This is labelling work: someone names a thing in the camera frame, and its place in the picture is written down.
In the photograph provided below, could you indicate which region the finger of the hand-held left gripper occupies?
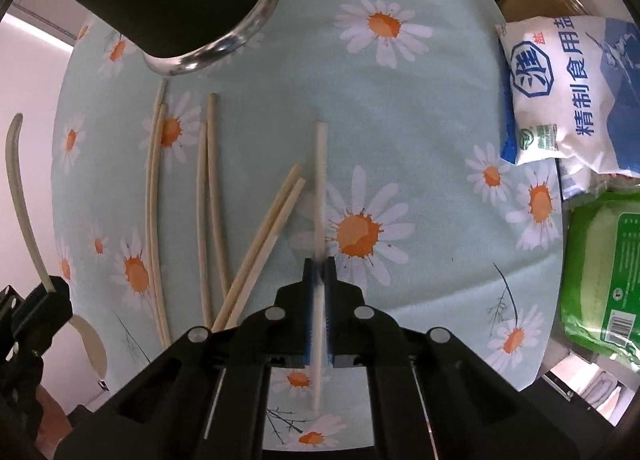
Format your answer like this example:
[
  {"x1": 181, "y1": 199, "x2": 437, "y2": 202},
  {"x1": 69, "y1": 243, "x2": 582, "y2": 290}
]
[{"x1": 19, "y1": 276, "x2": 75, "y2": 343}]

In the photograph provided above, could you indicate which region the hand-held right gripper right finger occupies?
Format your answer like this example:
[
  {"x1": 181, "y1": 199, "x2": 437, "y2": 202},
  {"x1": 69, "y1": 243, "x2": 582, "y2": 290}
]
[{"x1": 324, "y1": 256, "x2": 583, "y2": 460}]

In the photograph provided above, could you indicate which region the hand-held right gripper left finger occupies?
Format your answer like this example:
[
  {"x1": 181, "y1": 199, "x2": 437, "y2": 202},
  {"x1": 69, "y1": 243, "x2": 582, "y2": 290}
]
[{"x1": 52, "y1": 257, "x2": 321, "y2": 460}]

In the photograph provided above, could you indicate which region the white chopstick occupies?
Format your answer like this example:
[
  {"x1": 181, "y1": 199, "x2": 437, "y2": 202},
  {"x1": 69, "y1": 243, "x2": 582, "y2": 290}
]
[{"x1": 311, "y1": 121, "x2": 330, "y2": 413}]

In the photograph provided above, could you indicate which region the daisy print tablecloth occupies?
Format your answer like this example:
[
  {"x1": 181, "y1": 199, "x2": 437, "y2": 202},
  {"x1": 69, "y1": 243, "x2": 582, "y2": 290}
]
[{"x1": 50, "y1": 0, "x2": 563, "y2": 451}]

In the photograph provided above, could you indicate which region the green plastic packet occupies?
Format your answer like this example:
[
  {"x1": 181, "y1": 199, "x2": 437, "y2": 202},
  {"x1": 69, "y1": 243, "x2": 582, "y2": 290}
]
[{"x1": 560, "y1": 190, "x2": 640, "y2": 371}]

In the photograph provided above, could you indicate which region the white and blue salt bag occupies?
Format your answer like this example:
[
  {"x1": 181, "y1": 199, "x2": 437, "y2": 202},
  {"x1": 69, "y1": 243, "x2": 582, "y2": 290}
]
[{"x1": 495, "y1": 14, "x2": 640, "y2": 178}]

